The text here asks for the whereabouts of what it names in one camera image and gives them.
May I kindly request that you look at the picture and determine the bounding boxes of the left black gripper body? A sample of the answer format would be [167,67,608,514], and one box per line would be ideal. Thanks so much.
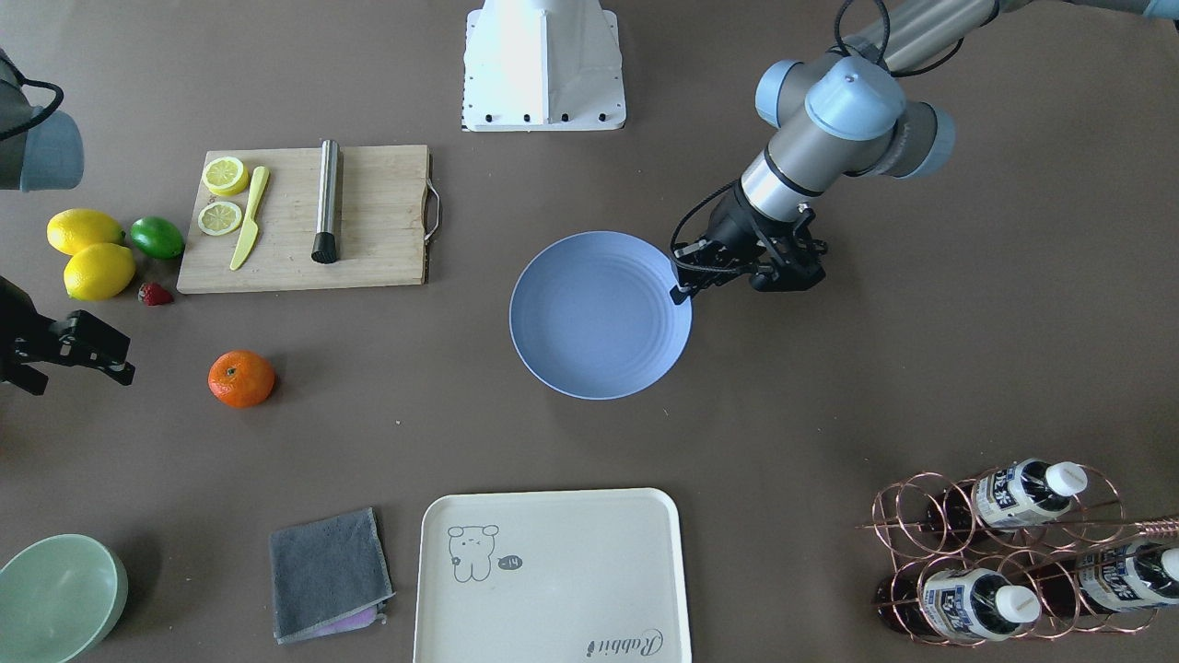
[705,185,828,291]

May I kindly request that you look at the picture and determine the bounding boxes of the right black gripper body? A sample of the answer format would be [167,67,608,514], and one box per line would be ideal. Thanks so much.
[1,278,62,396]

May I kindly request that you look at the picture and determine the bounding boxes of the blue round plate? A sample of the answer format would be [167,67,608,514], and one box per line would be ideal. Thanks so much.
[508,231,694,401]

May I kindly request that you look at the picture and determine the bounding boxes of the orange fruit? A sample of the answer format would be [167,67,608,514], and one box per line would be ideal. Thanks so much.
[206,352,277,411]

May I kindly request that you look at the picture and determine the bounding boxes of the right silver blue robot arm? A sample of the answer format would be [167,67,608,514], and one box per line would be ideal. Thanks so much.
[1,52,136,395]

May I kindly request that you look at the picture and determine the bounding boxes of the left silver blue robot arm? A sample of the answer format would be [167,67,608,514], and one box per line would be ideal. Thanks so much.
[668,1,1022,306]

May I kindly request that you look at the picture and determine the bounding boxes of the whole yellow lemon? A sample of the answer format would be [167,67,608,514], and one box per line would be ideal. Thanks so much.
[62,243,136,301]
[46,206,125,256]

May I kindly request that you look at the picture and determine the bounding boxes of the red strawberry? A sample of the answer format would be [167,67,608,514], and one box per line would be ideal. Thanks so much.
[136,282,174,307]

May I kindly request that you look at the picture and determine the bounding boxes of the green lime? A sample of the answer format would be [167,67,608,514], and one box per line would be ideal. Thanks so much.
[129,215,185,260]

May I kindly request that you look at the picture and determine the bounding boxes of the lemon half slice lower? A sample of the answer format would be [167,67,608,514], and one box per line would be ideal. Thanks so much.
[195,201,244,238]

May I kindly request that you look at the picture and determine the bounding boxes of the lemon half slice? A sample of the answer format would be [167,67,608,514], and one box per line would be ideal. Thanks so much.
[200,156,251,197]
[195,201,244,238]

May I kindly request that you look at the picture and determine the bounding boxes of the yellow plastic knife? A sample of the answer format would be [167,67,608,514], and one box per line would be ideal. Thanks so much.
[230,165,271,270]

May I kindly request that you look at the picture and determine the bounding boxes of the lemon half slice upper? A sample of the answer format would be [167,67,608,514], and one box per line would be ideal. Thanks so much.
[200,156,251,197]

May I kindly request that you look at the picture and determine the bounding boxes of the green bowl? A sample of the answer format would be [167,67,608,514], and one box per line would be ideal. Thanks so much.
[1,534,129,662]

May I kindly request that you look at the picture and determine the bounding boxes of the steel muddler with black tip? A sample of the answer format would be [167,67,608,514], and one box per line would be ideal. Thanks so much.
[311,139,343,264]

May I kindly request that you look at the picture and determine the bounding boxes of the wooden cutting board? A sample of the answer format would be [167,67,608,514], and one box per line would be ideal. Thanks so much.
[177,145,432,295]

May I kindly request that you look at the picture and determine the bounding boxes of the cream rabbit tray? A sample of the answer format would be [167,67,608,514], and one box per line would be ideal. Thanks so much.
[413,487,694,662]

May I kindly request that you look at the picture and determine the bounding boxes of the tea bottle one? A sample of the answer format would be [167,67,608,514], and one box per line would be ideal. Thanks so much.
[923,458,1088,541]

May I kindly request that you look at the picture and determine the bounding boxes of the grey folded cloth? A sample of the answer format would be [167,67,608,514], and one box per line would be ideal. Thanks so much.
[268,507,395,645]

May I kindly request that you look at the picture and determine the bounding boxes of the tea bottle two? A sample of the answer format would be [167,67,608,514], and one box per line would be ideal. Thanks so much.
[872,569,1043,645]

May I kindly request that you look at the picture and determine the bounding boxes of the tea bottle three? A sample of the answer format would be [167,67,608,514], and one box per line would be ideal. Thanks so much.
[1036,539,1178,617]

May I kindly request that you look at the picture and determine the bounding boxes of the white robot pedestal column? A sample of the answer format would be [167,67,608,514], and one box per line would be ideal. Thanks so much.
[461,1,627,132]

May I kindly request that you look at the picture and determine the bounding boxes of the copper wire bottle rack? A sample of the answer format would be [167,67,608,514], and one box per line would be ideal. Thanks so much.
[867,466,1175,646]

